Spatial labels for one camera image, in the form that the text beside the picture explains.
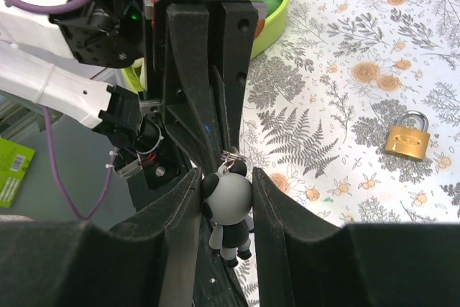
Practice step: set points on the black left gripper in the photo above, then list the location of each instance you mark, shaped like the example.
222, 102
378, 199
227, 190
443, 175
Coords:
196, 62

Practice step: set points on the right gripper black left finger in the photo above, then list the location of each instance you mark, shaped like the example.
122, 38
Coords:
147, 260

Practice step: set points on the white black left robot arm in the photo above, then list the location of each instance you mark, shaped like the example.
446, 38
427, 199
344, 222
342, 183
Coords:
85, 59

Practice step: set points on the small brass padlock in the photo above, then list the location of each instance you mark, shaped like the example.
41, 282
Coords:
408, 142

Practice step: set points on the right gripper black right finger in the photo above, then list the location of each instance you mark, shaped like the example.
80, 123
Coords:
302, 260

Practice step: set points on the green printed paper card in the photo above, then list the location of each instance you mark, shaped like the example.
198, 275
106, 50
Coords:
14, 163

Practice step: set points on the floral patterned table mat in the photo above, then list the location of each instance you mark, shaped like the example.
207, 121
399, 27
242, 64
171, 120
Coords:
321, 102

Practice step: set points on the panda figure keychain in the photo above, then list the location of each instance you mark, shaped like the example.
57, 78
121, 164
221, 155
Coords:
227, 201

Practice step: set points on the silver key with ring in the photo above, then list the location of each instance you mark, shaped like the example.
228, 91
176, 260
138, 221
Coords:
233, 156

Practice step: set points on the green plastic vegetable tray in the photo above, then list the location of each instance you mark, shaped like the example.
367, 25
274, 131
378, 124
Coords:
272, 27

